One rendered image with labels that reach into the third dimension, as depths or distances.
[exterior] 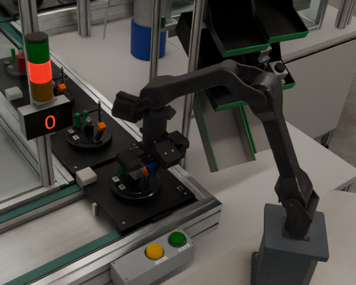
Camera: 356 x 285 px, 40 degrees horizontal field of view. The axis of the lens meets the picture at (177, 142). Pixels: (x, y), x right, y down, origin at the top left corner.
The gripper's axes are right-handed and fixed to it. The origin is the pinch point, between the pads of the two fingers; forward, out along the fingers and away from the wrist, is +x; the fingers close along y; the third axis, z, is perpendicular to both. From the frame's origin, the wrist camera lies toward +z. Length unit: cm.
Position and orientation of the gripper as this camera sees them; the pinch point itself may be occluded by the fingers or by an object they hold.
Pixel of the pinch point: (152, 166)
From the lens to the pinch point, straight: 124.8
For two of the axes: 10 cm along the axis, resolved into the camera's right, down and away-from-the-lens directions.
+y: 8.0, -3.2, 5.1
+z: 6.0, 5.2, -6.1
